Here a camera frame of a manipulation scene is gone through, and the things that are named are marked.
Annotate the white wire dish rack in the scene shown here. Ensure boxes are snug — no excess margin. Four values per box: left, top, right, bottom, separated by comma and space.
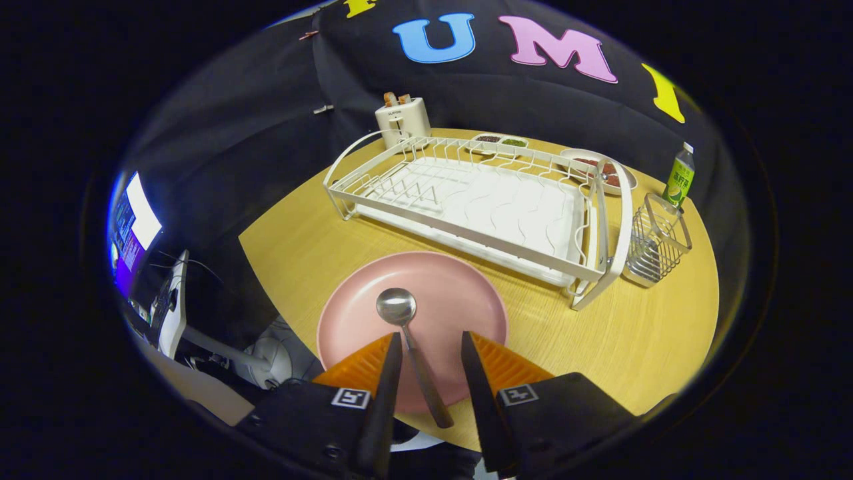
323, 130, 634, 311

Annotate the pink plate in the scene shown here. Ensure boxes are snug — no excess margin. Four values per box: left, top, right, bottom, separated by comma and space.
317, 251, 509, 414

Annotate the white plate with meat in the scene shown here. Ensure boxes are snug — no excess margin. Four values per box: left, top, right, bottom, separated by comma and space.
560, 148, 638, 196

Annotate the cream toaster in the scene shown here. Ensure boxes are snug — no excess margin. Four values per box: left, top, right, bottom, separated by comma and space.
375, 97, 432, 151

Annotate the white round device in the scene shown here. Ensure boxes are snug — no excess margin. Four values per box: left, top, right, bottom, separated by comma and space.
247, 320, 314, 391

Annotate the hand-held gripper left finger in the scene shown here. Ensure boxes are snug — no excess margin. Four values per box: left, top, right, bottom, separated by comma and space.
235, 332, 405, 480

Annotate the silver wire basket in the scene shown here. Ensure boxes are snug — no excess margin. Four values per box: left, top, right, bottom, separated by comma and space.
623, 193, 693, 289

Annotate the white stand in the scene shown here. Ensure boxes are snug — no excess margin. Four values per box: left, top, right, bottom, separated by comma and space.
150, 250, 267, 373

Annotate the metal spoon with brown handle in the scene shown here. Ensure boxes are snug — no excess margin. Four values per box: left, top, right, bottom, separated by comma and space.
376, 287, 455, 429

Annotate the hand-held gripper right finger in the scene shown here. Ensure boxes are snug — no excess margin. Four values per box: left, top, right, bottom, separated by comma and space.
460, 331, 640, 478

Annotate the green drink bottle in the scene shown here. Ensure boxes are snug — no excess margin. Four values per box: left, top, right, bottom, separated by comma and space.
662, 141, 696, 207

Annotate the computer monitor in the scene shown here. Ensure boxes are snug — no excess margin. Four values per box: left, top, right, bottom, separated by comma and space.
107, 171, 164, 301

